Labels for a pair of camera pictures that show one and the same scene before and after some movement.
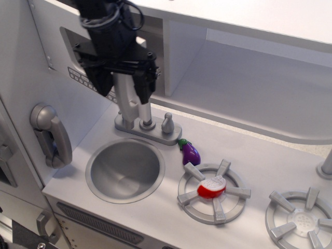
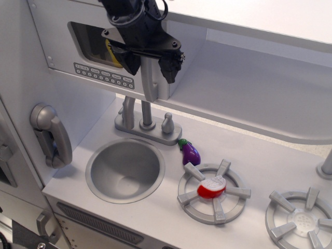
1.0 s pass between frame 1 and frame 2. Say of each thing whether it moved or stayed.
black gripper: moved
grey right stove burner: stayed
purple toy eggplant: stayed
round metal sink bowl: stayed
